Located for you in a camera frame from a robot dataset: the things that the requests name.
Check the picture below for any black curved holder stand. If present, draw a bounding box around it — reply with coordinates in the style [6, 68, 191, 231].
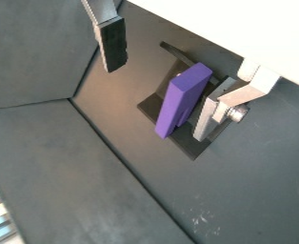
[137, 42, 231, 160]

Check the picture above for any purple double-square peg object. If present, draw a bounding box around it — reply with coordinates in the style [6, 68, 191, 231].
[155, 63, 212, 138]

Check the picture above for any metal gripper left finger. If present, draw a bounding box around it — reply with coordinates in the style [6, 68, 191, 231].
[81, 0, 128, 72]

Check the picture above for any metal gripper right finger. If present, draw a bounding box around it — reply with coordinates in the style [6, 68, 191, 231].
[193, 59, 280, 141]

